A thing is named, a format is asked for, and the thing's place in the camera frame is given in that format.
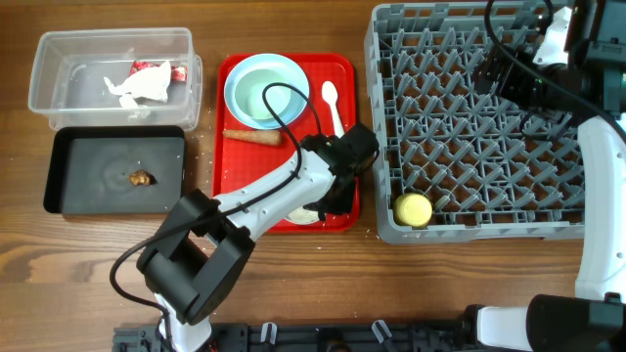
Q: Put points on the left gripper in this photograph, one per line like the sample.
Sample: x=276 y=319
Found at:
x=343 y=205

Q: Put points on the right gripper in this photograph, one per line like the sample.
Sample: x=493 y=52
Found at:
x=508 y=87

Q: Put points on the light blue rice bowl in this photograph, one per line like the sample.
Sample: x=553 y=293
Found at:
x=302 y=216

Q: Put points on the yellow plastic cup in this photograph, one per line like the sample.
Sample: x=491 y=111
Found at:
x=412 y=210

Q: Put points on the green bowl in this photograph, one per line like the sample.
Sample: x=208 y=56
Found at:
x=250 y=98

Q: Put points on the light blue plate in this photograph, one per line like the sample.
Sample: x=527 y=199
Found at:
x=292 y=73

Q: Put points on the brown food scrap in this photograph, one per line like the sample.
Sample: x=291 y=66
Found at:
x=140 y=178

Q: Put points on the white napkin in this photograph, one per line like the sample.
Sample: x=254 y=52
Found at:
x=150 y=83

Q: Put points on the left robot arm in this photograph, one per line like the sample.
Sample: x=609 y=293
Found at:
x=204 y=243

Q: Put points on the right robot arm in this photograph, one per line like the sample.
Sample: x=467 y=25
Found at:
x=591 y=86

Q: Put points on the grey dishwasher rack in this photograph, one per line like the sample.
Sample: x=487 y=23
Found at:
x=490 y=168

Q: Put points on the black waste tray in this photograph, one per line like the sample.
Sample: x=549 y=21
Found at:
x=89 y=168

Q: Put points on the brown carrot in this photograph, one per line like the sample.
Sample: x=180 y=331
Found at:
x=262 y=137

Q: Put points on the red serving tray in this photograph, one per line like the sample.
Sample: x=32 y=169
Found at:
x=237 y=163

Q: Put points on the white plastic spoon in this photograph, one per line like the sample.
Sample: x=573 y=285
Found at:
x=330 y=96

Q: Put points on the clear plastic bin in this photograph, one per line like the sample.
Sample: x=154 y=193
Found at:
x=73 y=72

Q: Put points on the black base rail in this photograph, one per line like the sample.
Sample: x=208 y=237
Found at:
x=377 y=336

